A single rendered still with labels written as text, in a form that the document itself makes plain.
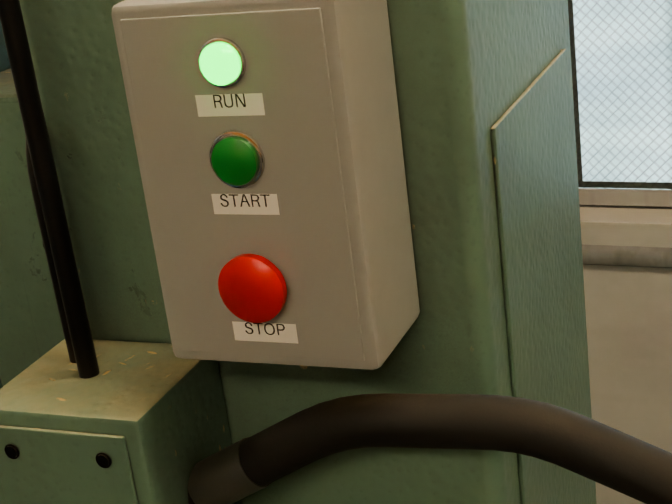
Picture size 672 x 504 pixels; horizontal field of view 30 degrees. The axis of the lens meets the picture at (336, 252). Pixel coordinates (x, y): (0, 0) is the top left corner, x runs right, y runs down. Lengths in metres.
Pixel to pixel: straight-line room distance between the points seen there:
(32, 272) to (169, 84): 0.23
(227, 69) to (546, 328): 0.26
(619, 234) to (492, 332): 1.46
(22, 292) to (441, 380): 0.26
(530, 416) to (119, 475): 0.19
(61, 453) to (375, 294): 0.17
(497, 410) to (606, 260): 1.51
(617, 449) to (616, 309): 1.55
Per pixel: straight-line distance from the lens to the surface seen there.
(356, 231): 0.50
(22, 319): 0.74
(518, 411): 0.54
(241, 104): 0.50
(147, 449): 0.58
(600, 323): 2.10
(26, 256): 0.72
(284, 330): 0.53
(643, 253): 2.02
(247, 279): 0.52
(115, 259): 0.64
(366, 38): 0.51
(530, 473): 0.66
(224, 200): 0.52
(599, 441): 0.54
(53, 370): 0.64
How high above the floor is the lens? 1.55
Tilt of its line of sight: 20 degrees down
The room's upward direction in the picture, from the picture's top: 7 degrees counter-clockwise
